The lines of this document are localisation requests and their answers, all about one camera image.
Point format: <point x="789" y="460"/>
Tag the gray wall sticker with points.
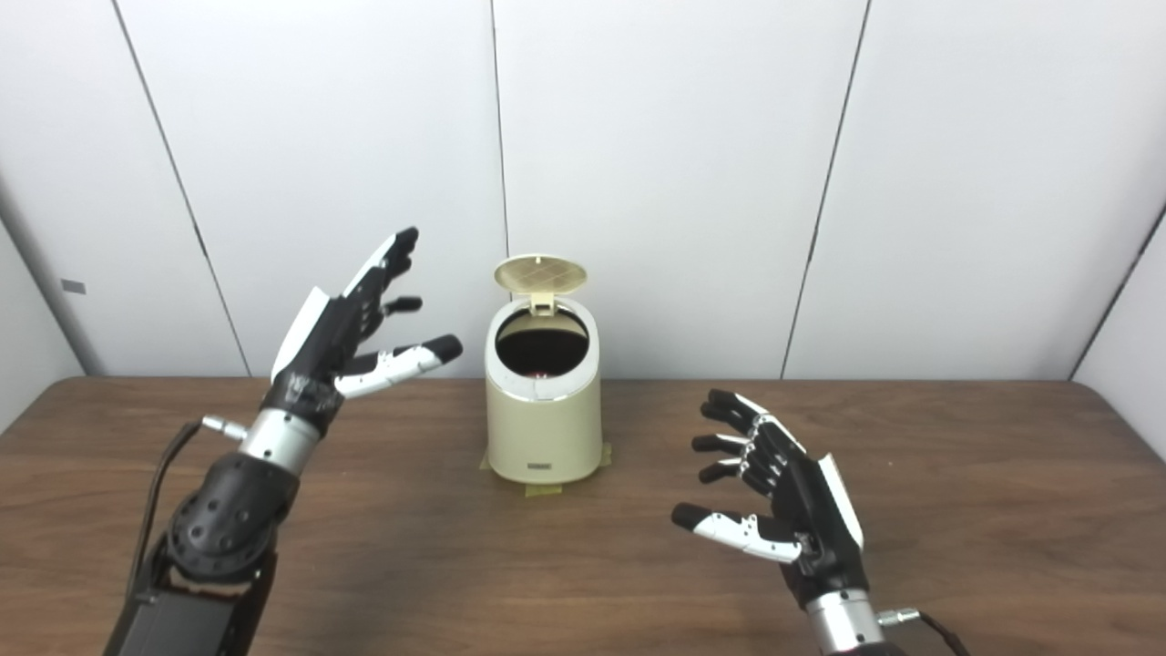
<point x="74" y="286"/>

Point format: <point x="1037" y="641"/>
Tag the red apple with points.
<point x="544" y="364"/>

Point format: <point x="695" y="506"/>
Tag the cream round bin lid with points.
<point x="540" y="273"/>

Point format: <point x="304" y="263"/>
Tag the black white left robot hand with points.
<point x="323" y="351"/>

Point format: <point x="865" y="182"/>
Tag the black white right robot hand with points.
<point x="815" y="524"/>

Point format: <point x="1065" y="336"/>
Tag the cream-colored bin body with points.
<point x="544" y="433"/>

